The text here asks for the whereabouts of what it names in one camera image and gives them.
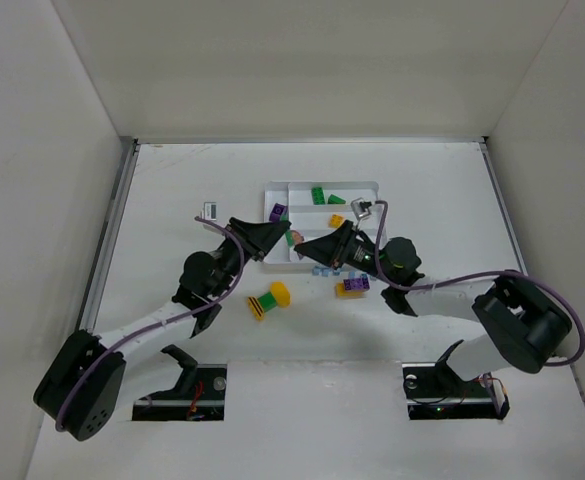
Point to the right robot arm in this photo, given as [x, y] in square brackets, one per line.
[522, 326]

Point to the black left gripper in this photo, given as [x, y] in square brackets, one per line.
[244, 240]

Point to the yellow square lego brick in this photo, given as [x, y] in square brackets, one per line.
[335, 221]

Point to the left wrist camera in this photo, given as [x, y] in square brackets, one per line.
[210, 211]

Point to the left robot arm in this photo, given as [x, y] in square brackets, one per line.
[90, 374]

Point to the green curved lego brick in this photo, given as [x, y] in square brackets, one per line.
[336, 200]

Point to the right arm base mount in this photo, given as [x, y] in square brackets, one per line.
[434, 392]

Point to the white divided tray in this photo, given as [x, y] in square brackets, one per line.
[310, 207]

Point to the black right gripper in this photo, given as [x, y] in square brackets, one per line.
[344, 248]

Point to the purple arch lego brick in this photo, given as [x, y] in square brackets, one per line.
[278, 213]

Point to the green long lego brick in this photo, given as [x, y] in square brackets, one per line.
[318, 196]

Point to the green square lego brick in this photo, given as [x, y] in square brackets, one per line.
[288, 234]

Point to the yellow rounded lego brick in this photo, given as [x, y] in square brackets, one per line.
[280, 294]

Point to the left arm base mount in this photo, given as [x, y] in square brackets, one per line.
[196, 395]

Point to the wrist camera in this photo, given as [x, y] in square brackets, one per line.
[210, 211]
[361, 208]

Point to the green lego brick in stack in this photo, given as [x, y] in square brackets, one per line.
[267, 302]

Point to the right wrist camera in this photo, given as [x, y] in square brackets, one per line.
[361, 208]

